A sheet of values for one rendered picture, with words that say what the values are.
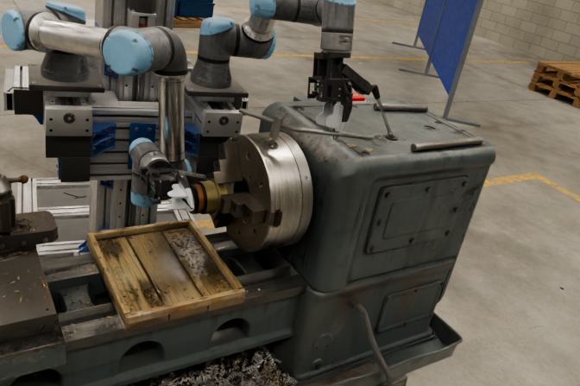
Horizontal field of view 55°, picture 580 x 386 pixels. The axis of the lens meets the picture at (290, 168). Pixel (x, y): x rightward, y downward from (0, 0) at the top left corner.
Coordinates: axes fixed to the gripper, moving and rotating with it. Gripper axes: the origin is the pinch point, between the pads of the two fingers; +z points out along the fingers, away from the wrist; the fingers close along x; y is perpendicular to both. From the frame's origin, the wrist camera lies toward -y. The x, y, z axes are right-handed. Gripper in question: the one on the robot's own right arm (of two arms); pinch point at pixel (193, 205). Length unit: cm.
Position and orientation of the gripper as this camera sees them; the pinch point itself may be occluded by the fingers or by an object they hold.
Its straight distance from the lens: 138.8
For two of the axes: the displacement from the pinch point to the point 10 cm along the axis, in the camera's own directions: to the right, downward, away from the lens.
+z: 5.1, 4.4, -7.4
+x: 1.7, -8.9, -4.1
